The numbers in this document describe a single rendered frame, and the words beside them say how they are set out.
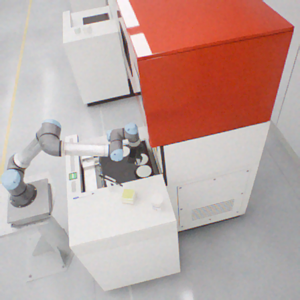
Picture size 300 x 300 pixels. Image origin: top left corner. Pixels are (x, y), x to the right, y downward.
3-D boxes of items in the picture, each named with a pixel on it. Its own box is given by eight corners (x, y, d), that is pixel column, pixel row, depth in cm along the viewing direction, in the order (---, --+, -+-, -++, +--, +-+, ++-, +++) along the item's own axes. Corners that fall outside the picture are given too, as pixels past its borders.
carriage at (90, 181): (94, 157, 220) (93, 155, 218) (99, 197, 196) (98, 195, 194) (84, 159, 219) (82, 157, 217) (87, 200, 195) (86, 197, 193)
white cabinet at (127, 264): (155, 183, 303) (145, 126, 241) (180, 275, 239) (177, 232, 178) (93, 197, 298) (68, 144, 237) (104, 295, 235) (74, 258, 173)
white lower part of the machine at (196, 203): (213, 153, 321) (217, 93, 259) (244, 218, 267) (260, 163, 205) (150, 168, 316) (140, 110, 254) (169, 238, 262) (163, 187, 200)
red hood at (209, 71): (220, 53, 228) (226, -29, 184) (270, 120, 175) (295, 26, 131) (127, 72, 223) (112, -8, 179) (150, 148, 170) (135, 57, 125)
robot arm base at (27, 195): (11, 207, 193) (5, 199, 186) (14, 188, 203) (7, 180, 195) (33, 203, 194) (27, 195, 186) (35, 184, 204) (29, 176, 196)
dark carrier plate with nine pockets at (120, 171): (144, 140, 220) (144, 140, 220) (155, 177, 197) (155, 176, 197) (99, 151, 218) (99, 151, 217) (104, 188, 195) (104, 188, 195)
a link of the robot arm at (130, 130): (122, 122, 181) (136, 120, 180) (126, 134, 189) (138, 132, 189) (123, 131, 175) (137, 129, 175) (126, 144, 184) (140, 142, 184)
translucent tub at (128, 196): (136, 195, 181) (135, 189, 176) (134, 205, 176) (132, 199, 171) (125, 193, 182) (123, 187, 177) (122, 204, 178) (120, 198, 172)
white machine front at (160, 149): (143, 110, 254) (137, 70, 224) (167, 185, 201) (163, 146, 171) (140, 110, 254) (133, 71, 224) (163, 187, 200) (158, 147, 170)
